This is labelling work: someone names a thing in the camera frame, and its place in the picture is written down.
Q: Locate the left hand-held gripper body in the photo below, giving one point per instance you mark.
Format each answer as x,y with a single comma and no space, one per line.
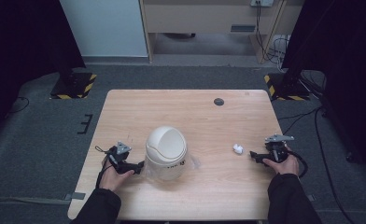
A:
119,155

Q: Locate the clear plastic bag liner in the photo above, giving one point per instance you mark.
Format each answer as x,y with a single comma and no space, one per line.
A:
194,161

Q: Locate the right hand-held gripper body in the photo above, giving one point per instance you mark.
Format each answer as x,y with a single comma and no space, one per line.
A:
277,147

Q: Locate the person's right hand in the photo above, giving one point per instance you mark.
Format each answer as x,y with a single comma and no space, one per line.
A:
283,165

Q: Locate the black curtain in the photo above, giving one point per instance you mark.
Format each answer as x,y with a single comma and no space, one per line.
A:
343,68
22,53

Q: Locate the white panel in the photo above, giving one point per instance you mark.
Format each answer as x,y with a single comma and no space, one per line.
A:
105,28

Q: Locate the beige wooden desk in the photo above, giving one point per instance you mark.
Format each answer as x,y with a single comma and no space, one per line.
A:
209,23

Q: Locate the person's left hand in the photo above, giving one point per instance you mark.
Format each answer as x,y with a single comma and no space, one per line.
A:
112,178

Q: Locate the white swing-lid trash can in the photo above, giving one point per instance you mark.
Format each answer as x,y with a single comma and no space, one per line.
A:
166,152

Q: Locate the black striped stand base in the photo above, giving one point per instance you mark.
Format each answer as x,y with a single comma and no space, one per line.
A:
73,86
286,87

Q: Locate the dark round table grommet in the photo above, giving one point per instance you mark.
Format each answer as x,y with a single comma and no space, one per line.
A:
218,101

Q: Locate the white paper ball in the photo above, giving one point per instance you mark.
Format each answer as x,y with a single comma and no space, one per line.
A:
238,148

